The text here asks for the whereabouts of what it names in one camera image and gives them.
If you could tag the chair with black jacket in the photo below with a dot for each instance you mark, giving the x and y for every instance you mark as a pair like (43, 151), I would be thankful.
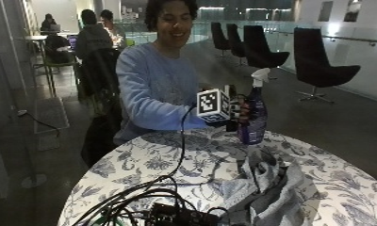
(100, 94)

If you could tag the the person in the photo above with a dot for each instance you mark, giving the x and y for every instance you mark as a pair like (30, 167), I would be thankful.
(155, 81)

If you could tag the open laptop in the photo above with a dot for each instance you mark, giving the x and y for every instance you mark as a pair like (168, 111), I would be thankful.
(55, 27)
(72, 41)

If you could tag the metal handrail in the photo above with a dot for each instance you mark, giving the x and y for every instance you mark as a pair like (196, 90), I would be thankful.
(348, 38)

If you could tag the black electronics box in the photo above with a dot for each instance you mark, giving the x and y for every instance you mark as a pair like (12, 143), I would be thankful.
(180, 216)

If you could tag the white marker cube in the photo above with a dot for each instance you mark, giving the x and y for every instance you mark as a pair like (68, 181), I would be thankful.
(208, 105)

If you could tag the purple spray bottle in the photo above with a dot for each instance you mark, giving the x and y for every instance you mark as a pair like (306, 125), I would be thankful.
(254, 125)

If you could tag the green chair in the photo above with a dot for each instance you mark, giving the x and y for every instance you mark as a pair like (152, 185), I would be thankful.
(56, 62)

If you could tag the floral tablecloth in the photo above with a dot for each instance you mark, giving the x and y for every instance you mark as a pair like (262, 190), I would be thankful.
(147, 160)

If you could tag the black swivel chair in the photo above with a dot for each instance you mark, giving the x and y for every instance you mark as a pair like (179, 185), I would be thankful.
(236, 42)
(318, 69)
(261, 50)
(218, 37)

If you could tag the grey floor mat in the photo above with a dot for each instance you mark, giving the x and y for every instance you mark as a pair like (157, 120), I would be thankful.
(50, 114)

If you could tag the framed wall picture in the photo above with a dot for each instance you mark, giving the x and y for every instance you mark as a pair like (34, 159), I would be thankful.
(353, 11)
(325, 11)

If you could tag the grey cloth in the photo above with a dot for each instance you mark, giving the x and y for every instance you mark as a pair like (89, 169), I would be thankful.
(276, 191)

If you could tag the white high table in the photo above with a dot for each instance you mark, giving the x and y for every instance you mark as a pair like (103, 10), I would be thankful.
(39, 39)

